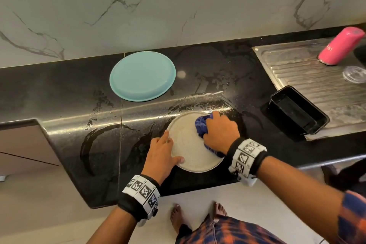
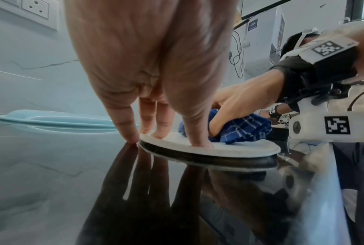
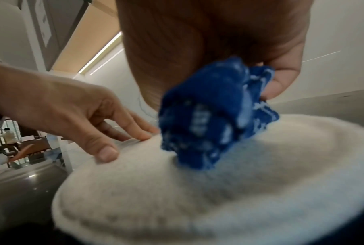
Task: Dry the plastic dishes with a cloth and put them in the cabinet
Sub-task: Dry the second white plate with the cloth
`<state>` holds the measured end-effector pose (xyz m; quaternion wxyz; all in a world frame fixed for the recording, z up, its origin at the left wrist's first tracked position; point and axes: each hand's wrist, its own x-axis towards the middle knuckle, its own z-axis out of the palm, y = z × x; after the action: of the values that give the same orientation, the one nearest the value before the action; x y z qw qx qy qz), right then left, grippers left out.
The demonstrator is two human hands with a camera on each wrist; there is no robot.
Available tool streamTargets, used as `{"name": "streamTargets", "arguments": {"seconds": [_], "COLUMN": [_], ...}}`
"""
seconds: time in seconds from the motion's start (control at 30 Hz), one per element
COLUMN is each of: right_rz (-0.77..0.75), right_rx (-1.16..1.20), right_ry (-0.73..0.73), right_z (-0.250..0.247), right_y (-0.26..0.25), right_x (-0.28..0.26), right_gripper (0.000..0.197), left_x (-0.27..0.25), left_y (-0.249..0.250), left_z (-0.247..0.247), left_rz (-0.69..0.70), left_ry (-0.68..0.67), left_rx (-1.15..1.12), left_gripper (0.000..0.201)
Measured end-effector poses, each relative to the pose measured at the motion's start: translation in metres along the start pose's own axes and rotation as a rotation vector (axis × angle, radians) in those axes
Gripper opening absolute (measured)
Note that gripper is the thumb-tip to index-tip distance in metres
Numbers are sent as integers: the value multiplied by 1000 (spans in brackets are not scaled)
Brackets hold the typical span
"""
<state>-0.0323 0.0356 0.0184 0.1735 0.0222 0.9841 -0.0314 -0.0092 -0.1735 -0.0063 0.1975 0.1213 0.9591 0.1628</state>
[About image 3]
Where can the person's left forearm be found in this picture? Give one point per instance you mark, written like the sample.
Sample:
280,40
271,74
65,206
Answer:
0,91

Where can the blue striped cloth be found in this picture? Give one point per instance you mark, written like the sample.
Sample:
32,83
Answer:
212,115

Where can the orange wooden chair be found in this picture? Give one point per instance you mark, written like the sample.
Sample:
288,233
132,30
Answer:
30,148

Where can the person's right hand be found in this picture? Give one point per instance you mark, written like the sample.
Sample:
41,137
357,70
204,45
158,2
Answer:
188,33

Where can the led light strip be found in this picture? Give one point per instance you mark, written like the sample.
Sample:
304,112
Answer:
100,52

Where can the person's left hand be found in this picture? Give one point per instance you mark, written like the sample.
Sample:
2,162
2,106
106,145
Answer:
73,107

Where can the speckled white plate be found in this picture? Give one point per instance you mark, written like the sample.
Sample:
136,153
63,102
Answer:
260,201

